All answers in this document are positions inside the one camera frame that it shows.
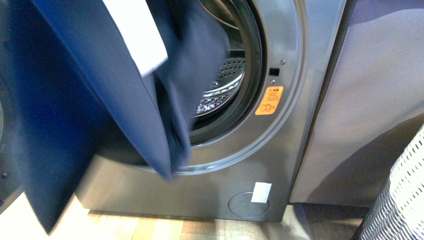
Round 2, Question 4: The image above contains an orange warning sticker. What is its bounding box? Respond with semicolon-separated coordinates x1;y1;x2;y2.
255;86;284;116

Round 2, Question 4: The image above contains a navy blue garment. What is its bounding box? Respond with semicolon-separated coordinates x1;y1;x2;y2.
5;0;230;234

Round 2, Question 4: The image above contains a white perforated laundry basket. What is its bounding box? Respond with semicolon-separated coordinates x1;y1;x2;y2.
352;127;424;240

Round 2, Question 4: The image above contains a grey cabinet beside washer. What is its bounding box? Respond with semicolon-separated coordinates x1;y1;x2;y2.
290;0;424;207

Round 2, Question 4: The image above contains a grey front-load washing machine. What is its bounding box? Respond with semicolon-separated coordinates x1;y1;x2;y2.
75;0;346;222

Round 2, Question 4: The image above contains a white paper tag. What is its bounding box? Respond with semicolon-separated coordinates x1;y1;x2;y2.
250;182;272;204

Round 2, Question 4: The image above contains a washing machine round door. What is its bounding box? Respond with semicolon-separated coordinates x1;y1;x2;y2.
0;0;23;213

